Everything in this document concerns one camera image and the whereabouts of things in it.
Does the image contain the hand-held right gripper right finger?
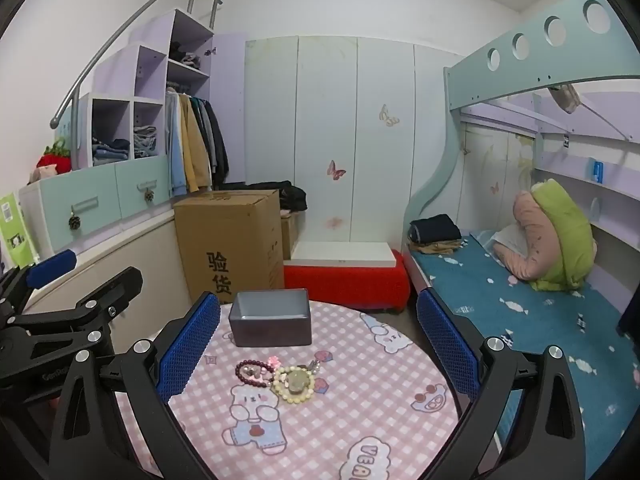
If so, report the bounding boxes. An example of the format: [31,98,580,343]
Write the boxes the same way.
[416,287,586,480]

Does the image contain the black clothing pile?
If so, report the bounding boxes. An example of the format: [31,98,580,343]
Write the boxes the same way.
[240,180,308,213]

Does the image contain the grey metal tin box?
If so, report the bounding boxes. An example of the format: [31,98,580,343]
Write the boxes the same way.
[228,288,312,348]

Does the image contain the large cardboard box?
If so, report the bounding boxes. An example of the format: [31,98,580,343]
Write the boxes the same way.
[173,189,286,306]

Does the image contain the folded dark shelf clothes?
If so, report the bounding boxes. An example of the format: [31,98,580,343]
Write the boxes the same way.
[167,42,203,71]

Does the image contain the black hanging jacket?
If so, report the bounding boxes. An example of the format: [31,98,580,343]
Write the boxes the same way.
[197,100,230,188]

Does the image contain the teal drawer cabinet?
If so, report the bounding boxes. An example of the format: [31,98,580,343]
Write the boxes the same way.
[20,154,176,261]

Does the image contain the light blue hanging shirt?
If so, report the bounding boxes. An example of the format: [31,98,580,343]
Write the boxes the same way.
[165,91,188,198]

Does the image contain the purple stair shelf cabinet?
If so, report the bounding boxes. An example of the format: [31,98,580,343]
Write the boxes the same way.
[70,8,216,171]

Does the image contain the green plush pillow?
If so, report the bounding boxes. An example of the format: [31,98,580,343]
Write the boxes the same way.
[530,179,596,292]

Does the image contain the green printed box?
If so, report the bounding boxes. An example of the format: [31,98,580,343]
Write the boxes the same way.
[0,192,38,271]

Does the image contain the grey hanging cloth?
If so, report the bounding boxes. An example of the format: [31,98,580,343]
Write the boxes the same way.
[547,82,581,113]

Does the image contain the folded blue jeans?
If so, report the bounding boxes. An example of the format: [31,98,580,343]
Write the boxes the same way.
[91,137,132,166]

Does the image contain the white pillow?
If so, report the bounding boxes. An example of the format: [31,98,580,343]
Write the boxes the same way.
[492,224,531,261]

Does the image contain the small cardboard box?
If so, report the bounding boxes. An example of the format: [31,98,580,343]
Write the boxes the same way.
[280,212,301,261]

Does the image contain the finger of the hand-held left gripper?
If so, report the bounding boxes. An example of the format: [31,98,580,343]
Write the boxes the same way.
[0,249,78,318]
[12,266,144,359]

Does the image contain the dark red bead bracelet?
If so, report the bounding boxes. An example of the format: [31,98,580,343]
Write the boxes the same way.
[235,358,275,388]

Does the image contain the pink checked bear tablecloth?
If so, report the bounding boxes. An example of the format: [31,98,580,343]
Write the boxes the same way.
[115,300,461,480]

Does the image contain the dark cloth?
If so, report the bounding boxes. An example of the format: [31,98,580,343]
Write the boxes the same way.
[617,280,640,341]

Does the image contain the tan hanging jacket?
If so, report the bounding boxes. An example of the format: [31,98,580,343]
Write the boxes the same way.
[179,95,213,193]

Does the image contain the cream bead bracelet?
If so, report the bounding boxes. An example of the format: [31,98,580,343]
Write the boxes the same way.
[270,365,317,404]

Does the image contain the blue printed bedsheet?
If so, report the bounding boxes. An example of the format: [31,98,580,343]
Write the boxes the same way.
[410,230,640,480]

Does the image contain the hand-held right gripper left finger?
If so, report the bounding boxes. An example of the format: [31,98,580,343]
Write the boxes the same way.
[50,291,222,480]

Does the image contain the white board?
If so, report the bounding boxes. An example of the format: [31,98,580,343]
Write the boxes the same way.
[284,241,398,268]

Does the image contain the red strawberry plush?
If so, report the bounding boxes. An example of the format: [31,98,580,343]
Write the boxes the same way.
[36,140,72,176]

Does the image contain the folded tan clothes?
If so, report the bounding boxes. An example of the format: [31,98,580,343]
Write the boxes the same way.
[410,240,466,256]

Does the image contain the folded light denim clothes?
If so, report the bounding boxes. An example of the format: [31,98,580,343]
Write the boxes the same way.
[132,125,158,158]

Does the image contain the red ottoman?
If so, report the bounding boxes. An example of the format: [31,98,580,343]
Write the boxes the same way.
[283,250,412,311]

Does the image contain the white wardrobe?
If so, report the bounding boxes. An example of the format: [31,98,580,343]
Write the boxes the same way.
[244,36,466,256]

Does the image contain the beige curved cabinet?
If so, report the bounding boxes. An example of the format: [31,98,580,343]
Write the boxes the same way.
[25,205,191,361]

